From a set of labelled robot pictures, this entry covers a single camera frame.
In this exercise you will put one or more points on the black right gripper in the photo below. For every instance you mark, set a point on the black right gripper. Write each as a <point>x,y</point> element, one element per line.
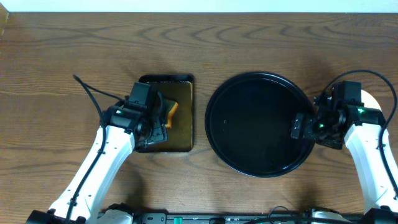
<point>308,130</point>

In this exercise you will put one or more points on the round black tray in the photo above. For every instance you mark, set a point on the round black tray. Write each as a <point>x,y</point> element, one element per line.
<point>248,123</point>

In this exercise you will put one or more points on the orange sponge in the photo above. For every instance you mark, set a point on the orange sponge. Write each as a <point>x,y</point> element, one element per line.
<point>170,107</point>

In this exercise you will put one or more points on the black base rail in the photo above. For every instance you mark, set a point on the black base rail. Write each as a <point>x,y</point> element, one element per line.
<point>217,218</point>

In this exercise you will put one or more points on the yellow plate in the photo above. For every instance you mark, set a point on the yellow plate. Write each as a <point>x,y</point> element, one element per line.
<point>369,101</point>

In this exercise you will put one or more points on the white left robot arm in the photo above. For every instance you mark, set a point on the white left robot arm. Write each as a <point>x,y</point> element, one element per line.
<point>82,200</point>

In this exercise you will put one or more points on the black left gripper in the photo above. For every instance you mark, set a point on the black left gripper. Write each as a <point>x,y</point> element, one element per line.
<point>160,131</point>

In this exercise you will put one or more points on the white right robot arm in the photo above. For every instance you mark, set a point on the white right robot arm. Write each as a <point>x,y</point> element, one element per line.
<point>369,147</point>

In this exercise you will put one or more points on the rectangular black sponge tray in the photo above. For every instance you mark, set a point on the rectangular black sponge tray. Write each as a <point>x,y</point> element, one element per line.
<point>179,88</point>

